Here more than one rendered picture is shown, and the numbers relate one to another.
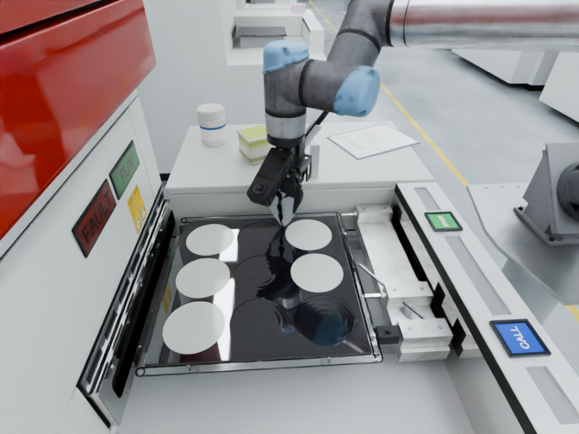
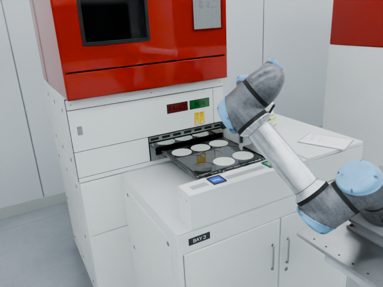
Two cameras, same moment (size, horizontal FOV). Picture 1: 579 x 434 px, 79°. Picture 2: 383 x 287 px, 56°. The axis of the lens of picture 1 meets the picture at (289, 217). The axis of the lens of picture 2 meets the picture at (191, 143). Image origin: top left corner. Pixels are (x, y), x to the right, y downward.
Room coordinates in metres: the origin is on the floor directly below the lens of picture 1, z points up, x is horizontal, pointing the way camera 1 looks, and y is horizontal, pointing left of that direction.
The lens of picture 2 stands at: (-0.29, -1.37, 1.55)
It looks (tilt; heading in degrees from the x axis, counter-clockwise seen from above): 20 degrees down; 66
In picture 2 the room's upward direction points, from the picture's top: 3 degrees counter-clockwise
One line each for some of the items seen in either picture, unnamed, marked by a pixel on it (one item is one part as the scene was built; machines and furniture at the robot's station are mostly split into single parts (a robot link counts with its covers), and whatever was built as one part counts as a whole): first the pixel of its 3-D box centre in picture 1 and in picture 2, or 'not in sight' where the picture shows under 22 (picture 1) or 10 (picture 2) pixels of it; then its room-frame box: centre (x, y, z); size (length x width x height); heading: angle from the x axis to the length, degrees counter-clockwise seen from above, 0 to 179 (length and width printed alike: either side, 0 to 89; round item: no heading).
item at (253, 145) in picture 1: (257, 144); (267, 121); (0.81, 0.08, 1.00); 0.07 x 0.07 x 0.07; 30
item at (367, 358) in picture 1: (261, 365); (178, 163); (0.28, 0.04, 0.90); 0.37 x 0.01 x 0.01; 93
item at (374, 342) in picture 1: (354, 271); (233, 167); (0.47, -0.13, 0.90); 0.38 x 0.01 x 0.01; 3
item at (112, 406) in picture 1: (146, 287); (188, 143); (0.43, 0.26, 0.89); 0.44 x 0.02 x 0.10; 3
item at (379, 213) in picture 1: (373, 213); not in sight; (0.66, -0.20, 0.89); 0.08 x 0.03 x 0.03; 93
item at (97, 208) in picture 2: not in sight; (142, 204); (0.23, 0.61, 0.41); 0.82 x 0.71 x 0.82; 3
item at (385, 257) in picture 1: (391, 273); not in sight; (0.49, -0.21, 0.87); 0.36 x 0.08 x 0.03; 3
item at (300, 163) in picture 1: (287, 159); not in sight; (0.62, 0.00, 1.06); 0.09 x 0.08 x 0.12; 153
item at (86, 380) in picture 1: (133, 262); (187, 131); (0.43, 0.27, 0.96); 0.44 x 0.01 x 0.02; 3
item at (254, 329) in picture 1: (260, 275); (211, 154); (0.46, 0.06, 0.90); 0.34 x 0.34 x 0.01; 3
